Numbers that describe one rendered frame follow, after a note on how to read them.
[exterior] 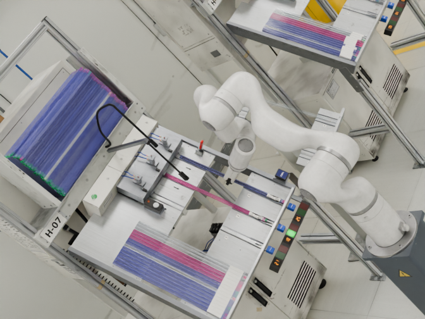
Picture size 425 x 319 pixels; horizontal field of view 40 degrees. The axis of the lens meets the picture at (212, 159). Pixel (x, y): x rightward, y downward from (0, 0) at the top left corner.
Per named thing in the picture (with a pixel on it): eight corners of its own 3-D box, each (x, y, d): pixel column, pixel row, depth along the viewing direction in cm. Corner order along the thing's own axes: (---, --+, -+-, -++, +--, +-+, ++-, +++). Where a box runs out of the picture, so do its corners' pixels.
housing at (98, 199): (160, 138, 275) (157, 121, 263) (103, 223, 252) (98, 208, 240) (145, 131, 277) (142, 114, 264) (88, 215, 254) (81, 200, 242)
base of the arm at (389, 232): (424, 209, 195) (394, 174, 188) (409, 257, 186) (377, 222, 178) (375, 214, 210) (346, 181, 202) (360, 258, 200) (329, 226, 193)
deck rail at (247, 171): (294, 192, 259) (296, 185, 254) (292, 195, 258) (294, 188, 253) (154, 130, 276) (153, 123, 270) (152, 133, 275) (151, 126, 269)
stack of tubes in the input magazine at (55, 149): (129, 106, 261) (85, 64, 250) (64, 197, 238) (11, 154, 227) (116, 111, 271) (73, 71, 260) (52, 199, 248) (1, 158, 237)
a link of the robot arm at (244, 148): (232, 146, 242) (226, 165, 237) (238, 131, 230) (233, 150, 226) (252, 152, 242) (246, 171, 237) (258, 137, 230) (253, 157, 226)
